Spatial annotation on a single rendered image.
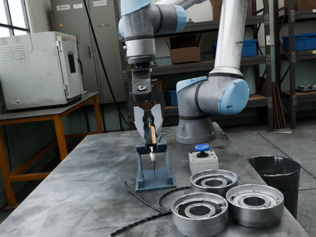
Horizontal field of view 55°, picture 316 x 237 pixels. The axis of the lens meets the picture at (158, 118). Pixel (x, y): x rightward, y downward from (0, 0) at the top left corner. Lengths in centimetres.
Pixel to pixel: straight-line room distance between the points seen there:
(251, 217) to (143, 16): 51
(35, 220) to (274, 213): 49
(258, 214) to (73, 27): 414
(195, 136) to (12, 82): 211
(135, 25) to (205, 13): 391
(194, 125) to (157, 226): 56
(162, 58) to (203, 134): 352
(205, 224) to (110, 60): 395
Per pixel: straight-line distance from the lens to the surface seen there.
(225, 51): 105
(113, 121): 473
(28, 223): 75
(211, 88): 102
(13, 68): 293
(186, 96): 109
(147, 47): 78
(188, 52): 405
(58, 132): 261
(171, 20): 85
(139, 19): 78
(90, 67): 445
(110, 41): 440
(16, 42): 291
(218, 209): 60
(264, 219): 59
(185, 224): 56
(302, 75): 502
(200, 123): 111
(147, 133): 79
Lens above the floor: 112
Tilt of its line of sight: 11 degrees down
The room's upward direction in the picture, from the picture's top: 6 degrees counter-clockwise
